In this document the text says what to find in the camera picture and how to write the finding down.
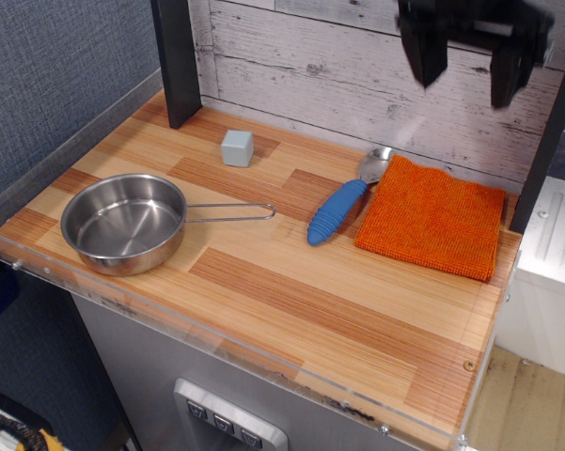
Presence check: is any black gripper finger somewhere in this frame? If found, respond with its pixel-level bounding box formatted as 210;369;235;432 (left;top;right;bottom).
490;39;536;109
399;18;447;88

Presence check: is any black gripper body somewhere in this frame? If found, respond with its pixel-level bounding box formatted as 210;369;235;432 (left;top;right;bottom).
397;1;555;64

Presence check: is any orange towel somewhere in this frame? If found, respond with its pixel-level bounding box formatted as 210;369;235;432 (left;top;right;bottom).
354;155;506;282

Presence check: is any blue handled metal spoon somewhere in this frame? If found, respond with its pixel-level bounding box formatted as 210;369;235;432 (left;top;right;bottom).
306;147;395;246

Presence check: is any grey cube block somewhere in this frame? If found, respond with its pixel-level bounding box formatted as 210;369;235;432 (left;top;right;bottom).
221;130;254;167

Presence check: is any white side cabinet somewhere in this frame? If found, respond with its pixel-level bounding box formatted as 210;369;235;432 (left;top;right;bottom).
495;177;565;375

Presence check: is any stainless steel pan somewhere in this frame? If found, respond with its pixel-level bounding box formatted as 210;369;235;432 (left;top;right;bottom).
60;174;276;276

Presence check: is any clear acrylic front guard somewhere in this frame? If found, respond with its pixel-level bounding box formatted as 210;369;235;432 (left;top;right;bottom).
0;210;521;450

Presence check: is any grey toy fridge cabinet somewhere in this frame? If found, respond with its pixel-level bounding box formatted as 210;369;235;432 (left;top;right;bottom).
73;296;410;450

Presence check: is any silver dispenser button panel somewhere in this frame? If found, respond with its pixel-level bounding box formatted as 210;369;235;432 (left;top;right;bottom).
173;378;289;450

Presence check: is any black mesh yellow bag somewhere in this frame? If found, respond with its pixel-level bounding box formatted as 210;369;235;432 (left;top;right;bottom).
0;413;66;451

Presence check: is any dark right upright post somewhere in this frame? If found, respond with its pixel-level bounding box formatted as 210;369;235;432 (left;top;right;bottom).
509;73;565;234

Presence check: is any dark upright post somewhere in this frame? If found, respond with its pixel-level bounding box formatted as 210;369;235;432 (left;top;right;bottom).
509;73;565;234
150;0;202;129

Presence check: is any dark left upright post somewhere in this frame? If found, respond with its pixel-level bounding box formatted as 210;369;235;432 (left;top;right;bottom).
150;0;202;129

